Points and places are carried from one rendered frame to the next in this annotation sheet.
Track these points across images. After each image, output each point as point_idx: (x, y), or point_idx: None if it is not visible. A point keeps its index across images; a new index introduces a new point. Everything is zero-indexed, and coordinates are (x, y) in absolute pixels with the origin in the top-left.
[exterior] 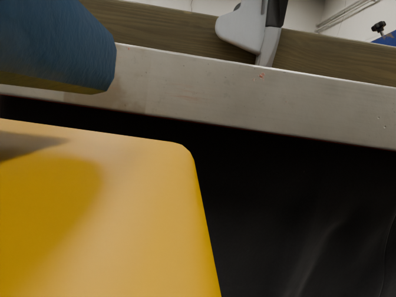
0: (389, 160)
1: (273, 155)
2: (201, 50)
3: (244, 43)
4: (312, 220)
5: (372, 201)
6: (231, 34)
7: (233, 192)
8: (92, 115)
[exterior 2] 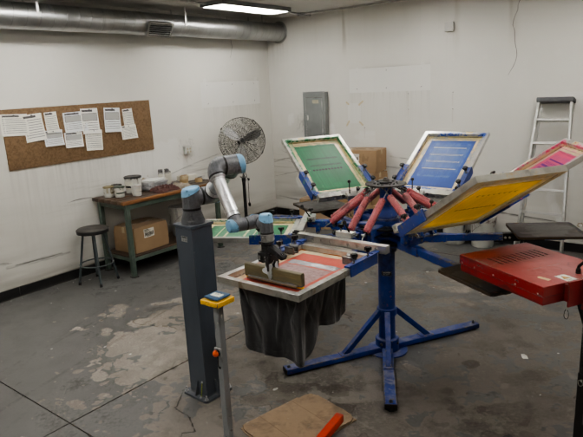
0: None
1: None
2: (263, 272)
3: (265, 273)
4: (278, 303)
5: (286, 301)
6: (264, 271)
7: (266, 297)
8: None
